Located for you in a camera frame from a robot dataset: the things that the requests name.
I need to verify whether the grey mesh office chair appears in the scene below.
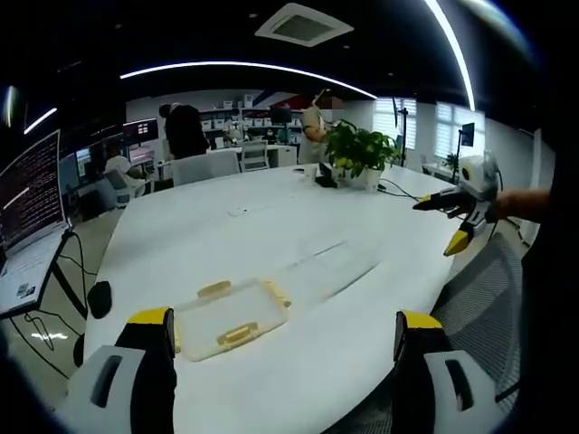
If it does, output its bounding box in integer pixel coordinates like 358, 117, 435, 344
430, 231, 527, 410

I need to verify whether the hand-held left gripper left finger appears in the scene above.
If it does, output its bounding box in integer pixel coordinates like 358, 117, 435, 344
58, 306, 178, 434

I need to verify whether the clear container with yellow latches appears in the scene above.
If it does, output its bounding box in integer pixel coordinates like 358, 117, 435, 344
173, 277, 291, 363

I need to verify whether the white office chair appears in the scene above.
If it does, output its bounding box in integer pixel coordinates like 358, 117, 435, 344
239, 139, 271, 174
170, 150, 242, 187

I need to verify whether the black laptop cable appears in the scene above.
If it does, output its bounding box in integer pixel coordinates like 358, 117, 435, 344
57, 229, 100, 278

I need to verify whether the clear plastic lid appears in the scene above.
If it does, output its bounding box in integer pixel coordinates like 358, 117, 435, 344
274, 238, 391, 305

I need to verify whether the screen on black stand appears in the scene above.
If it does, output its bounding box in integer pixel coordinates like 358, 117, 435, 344
457, 121, 477, 160

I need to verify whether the open laptop on stand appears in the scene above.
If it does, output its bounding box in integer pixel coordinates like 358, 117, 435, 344
0, 129, 76, 320

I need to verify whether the curved ceiling light strip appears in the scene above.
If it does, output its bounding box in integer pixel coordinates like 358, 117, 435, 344
119, 60, 378, 99
23, 107, 59, 136
423, 0, 477, 112

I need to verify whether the black round object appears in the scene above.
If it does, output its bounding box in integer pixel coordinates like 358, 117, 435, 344
86, 280, 113, 320

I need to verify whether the ceiling air vent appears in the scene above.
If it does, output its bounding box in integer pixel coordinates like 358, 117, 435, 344
254, 2, 355, 49

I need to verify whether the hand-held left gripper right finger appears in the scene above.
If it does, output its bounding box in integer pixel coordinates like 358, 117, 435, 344
393, 309, 513, 434

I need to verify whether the shelf with white boxes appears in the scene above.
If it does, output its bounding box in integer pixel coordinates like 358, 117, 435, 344
198, 93, 305, 142

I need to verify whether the black box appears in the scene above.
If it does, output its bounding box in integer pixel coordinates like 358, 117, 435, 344
313, 162, 339, 189

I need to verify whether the desktop monitor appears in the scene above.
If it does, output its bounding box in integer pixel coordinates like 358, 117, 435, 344
122, 118, 160, 142
128, 144, 157, 165

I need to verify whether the black tripod stand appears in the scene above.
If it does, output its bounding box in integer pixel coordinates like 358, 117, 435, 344
390, 96, 410, 157

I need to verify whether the green potted plant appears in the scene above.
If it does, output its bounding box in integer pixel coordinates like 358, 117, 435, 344
323, 118, 403, 192

